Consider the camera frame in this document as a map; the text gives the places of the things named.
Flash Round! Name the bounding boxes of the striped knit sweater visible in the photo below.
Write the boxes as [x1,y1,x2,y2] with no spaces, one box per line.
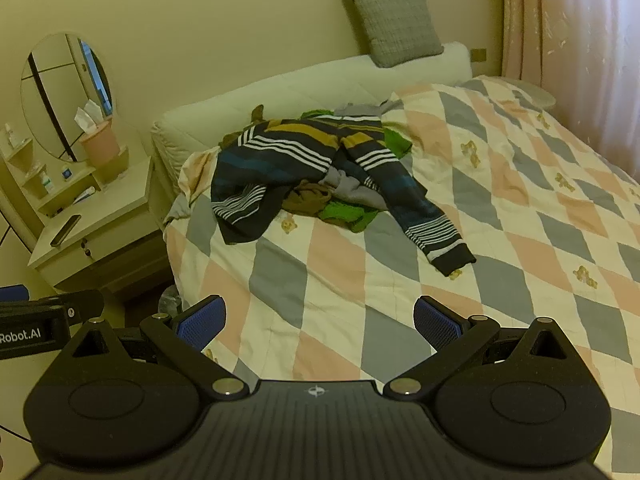
[210,116,477,277]

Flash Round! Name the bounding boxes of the green garment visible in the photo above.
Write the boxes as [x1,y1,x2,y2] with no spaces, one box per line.
[299,108,414,233]

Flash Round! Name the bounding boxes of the grey checked pillow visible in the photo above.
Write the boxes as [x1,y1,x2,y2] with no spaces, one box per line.
[341,0,445,69]

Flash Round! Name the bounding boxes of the pink curtain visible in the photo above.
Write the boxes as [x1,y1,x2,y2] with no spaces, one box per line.
[500,0,640,186]

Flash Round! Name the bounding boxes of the blue-grey garment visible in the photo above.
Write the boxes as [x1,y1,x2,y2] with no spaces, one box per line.
[334,100,405,120]

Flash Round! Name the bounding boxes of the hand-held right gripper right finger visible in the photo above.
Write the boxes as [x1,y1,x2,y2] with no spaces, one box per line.
[383,296,571,403]

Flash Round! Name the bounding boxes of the clear plastic bag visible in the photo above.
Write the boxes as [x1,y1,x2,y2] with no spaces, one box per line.
[157,285,189,319]

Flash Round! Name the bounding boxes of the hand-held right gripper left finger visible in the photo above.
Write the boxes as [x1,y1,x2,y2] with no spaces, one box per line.
[72,295,249,402]

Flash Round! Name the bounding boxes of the cream dressing table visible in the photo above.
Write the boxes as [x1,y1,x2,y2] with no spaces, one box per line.
[0,125,173,293]

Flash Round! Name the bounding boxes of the pink tissue box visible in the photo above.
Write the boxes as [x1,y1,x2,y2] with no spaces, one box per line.
[74,100,122,168]

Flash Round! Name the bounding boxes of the grey garment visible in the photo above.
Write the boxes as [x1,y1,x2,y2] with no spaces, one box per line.
[320,162,388,211]

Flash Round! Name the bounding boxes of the oval mirror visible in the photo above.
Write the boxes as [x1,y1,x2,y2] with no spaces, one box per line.
[20,32,115,163]

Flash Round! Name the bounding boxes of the brown garment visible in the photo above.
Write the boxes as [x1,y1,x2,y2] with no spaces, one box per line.
[282,182,335,218]

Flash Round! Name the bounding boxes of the checkered bear-print quilt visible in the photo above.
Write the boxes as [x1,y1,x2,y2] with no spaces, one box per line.
[162,75,640,476]

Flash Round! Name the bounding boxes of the white padded headboard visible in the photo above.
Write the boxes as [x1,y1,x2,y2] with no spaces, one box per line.
[151,41,473,186]

